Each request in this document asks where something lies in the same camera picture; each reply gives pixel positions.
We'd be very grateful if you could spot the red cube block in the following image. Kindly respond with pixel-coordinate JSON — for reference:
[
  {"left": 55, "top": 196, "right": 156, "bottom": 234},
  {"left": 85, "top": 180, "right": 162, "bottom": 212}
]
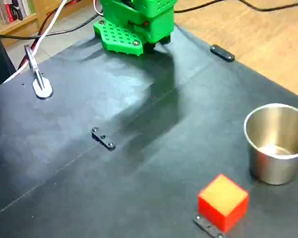
[{"left": 197, "top": 173, "right": 249, "bottom": 233}]

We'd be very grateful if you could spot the black table mat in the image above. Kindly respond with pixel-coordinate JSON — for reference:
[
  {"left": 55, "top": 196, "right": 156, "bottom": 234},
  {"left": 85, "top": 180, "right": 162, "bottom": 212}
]
[{"left": 0, "top": 23, "right": 298, "bottom": 238}]

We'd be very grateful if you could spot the metal table clamp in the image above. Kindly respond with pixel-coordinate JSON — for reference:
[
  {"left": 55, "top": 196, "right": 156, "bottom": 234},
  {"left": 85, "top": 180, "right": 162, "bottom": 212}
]
[{"left": 24, "top": 45, "right": 54, "bottom": 100}]

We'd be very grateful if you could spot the stainless steel cup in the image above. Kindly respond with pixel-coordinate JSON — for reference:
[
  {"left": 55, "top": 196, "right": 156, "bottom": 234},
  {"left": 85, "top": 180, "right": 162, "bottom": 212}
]
[{"left": 243, "top": 103, "right": 298, "bottom": 185}]

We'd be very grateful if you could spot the wooden bookshelf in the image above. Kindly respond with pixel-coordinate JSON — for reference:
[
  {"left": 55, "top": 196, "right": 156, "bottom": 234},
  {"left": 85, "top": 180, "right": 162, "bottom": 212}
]
[{"left": 0, "top": 0, "right": 95, "bottom": 48}]

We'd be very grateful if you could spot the large black object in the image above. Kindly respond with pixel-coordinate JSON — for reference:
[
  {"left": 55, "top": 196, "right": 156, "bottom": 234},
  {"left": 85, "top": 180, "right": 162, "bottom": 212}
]
[{"left": 0, "top": 18, "right": 17, "bottom": 88}]

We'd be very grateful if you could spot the black book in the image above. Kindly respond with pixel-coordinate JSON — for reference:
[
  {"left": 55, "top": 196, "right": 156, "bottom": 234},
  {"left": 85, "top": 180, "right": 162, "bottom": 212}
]
[{"left": 11, "top": 0, "right": 23, "bottom": 21}]

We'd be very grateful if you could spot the red book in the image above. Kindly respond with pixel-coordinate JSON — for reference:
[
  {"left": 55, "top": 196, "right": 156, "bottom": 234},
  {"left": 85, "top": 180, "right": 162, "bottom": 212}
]
[{"left": 4, "top": 3, "right": 14, "bottom": 23}]

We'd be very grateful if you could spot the black bracket with screws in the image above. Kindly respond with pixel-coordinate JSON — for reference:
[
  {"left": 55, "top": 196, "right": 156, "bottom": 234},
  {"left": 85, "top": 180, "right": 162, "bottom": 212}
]
[
  {"left": 193, "top": 215, "right": 224, "bottom": 238},
  {"left": 210, "top": 44, "right": 235, "bottom": 62},
  {"left": 91, "top": 126, "right": 116, "bottom": 151}
]

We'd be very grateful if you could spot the black cable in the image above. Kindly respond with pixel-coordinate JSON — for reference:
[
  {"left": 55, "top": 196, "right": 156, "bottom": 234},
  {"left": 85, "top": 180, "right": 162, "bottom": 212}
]
[
  {"left": 239, "top": 0, "right": 298, "bottom": 12},
  {"left": 0, "top": 13, "right": 101, "bottom": 40},
  {"left": 173, "top": 0, "right": 223, "bottom": 13}
]

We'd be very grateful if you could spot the white red servo cable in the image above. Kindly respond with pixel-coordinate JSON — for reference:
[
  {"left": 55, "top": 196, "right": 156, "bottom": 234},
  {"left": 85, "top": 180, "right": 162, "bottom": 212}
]
[{"left": 93, "top": 0, "right": 105, "bottom": 19}]

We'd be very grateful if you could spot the long white cable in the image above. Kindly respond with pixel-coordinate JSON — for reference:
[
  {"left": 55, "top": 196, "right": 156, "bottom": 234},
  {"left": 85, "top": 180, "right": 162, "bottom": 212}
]
[{"left": 0, "top": 0, "right": 70, "bottom": 91}]

